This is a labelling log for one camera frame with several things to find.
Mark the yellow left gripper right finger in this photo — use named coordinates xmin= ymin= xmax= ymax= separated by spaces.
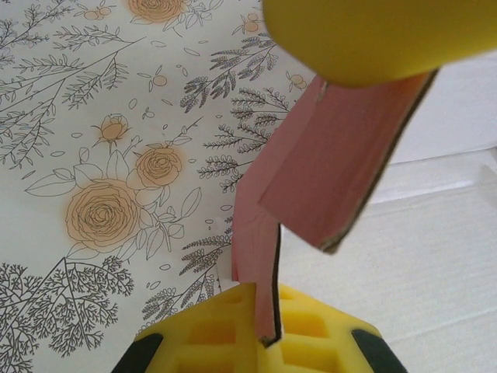
xmin=267 ymin=284 xmax=405 ymax=373

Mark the pink and white paper box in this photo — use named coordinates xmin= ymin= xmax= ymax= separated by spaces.
xmin=231 ymin=52 xmax=497 ymax=373

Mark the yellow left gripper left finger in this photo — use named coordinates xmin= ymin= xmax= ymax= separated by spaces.
xmin=111 ymin=282 xmax=269 ymax=373

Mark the floral print tablecloth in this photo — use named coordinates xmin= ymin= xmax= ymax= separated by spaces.
xmin=0 ymin=0 xmax=318 ymax=373

